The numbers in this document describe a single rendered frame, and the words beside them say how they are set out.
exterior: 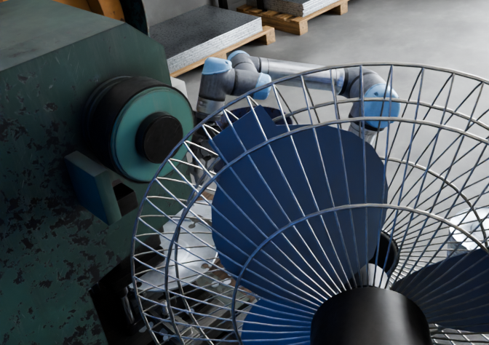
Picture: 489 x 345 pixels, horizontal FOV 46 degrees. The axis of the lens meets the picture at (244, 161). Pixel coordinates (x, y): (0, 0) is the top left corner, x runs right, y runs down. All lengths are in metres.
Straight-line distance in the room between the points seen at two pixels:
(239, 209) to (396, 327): 0.20
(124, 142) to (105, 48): 0.18
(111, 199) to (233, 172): 0.47
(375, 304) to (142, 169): 0.56
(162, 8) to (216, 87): 3.97
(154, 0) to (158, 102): 4.46
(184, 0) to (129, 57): 4.56
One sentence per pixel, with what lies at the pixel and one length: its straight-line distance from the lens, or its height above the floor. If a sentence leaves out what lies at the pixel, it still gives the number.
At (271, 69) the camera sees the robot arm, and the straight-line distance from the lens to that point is 1.75.
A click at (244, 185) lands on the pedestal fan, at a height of 1.48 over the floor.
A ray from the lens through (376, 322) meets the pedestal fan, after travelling 0.61.
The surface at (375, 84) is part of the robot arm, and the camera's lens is 1.74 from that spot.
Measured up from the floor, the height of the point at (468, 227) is 0.24.
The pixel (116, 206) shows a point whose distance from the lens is 1.07.
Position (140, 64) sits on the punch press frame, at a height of 1.41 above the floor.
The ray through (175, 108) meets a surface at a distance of 1.05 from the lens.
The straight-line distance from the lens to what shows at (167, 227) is 1.72.
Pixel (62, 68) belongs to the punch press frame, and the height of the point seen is 1.46.
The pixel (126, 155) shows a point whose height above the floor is 1.32.
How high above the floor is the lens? 1.83
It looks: 33 degrees down
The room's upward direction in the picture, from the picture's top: 8 degrees counter-clockwise
